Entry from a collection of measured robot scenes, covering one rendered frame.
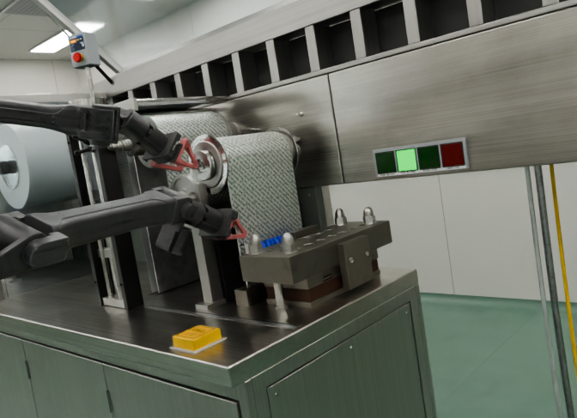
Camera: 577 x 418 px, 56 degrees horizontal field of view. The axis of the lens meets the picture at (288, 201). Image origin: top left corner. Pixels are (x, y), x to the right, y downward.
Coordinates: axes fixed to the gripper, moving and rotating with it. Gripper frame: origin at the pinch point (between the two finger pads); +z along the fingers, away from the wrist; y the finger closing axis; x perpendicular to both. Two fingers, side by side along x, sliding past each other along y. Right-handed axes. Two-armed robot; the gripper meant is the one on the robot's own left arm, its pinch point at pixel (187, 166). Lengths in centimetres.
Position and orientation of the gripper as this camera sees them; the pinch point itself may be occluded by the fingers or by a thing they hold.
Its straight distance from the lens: 135.2
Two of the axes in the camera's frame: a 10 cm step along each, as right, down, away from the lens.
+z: 6.0, 4.9, 6.3
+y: 7.5, -0.6, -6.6
